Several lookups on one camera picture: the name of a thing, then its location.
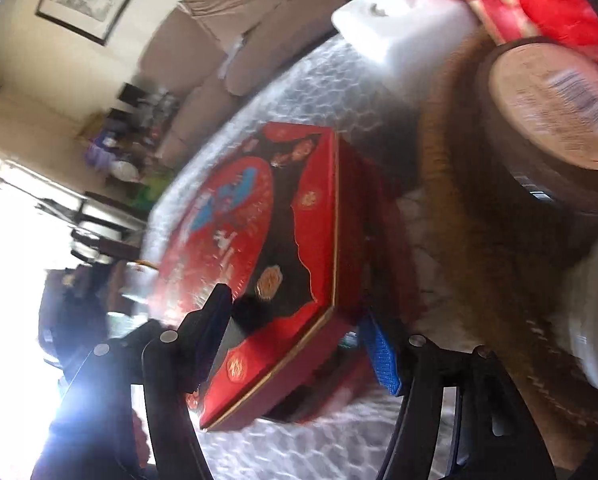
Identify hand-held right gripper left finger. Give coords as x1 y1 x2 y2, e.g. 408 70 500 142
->
32 283 235 480

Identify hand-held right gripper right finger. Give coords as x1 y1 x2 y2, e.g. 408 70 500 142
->
358 309 558 480

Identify red octagonal gift box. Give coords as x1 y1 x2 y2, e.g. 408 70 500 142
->
148 121 367 432

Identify red box tray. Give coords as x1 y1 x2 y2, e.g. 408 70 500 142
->
266 145 405 425

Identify dark wooden chair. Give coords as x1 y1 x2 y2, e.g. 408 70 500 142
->
69 200 140 266

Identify wicker basket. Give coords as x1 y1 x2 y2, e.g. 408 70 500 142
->
419 25 598 431

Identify cluttered shelf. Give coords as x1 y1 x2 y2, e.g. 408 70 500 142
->
82 82 185 211

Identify bubble wrap table cover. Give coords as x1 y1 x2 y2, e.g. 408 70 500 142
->
139 30 480 480

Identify beige sofa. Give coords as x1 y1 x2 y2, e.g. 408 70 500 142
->
139 0 352 171

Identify round brown tin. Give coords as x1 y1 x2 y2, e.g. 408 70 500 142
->
471 36 598 216

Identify white plastic box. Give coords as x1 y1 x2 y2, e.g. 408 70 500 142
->
331 0 480 78

